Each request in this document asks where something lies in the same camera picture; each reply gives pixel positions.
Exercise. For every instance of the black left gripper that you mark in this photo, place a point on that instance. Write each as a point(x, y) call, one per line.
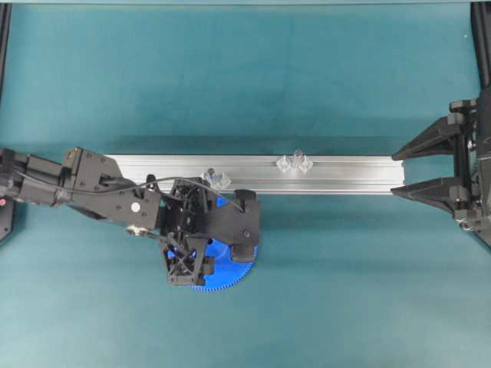
point(234, 222)

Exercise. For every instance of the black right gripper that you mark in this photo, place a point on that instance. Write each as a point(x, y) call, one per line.
point(467, 196)

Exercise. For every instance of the large blue plastic gear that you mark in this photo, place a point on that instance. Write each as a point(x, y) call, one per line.
point(226, 272)

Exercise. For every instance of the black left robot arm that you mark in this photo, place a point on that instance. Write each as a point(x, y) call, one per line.
point(89, 183)

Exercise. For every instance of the left steel shaft with clear mount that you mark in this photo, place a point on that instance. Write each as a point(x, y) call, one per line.
point(218, 181)

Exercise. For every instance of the steel shaft with clear mount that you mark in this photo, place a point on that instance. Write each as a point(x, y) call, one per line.
point(298, 161)
point(218, 181)

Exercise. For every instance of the aluminium extrusion rail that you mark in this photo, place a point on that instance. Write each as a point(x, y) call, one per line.
point(330, 175)

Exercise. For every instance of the right steel shaft with clear mount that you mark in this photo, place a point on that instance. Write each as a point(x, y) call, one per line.
point(298, 161)

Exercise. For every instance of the black right frame post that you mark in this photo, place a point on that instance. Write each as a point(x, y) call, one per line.
point(480, 23)

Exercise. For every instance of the black frame post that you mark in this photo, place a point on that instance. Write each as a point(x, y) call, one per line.
point(5, 21)
point(480, 23)

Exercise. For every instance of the black left frame post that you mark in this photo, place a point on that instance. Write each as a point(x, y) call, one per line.
point(5, 21)

